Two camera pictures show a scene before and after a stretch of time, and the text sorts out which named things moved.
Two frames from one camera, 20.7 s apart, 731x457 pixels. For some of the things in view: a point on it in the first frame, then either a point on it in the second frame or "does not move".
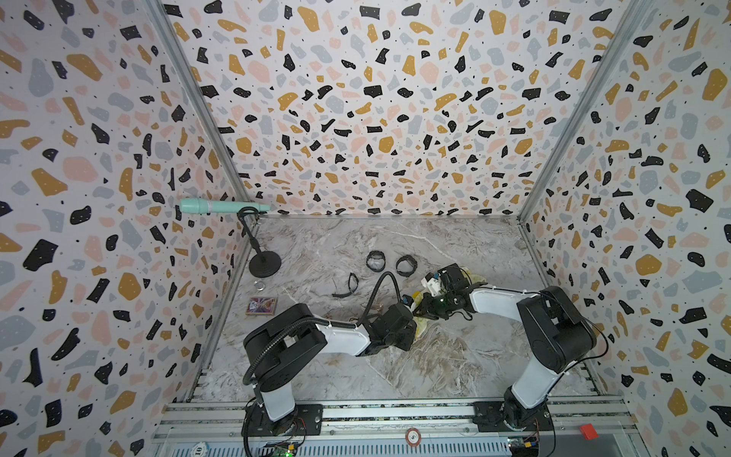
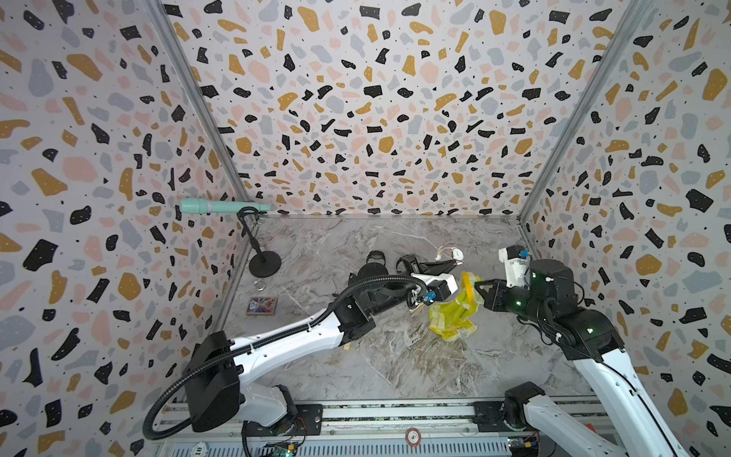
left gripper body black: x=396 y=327 to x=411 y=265
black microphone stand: x=262 y=264 does not move
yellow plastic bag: x=419 y=322 to x=455 y=320
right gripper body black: x=442 y=306 to x=520 y=302
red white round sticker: x=413 y=437 does not move
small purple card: x=261 y=306 does not move
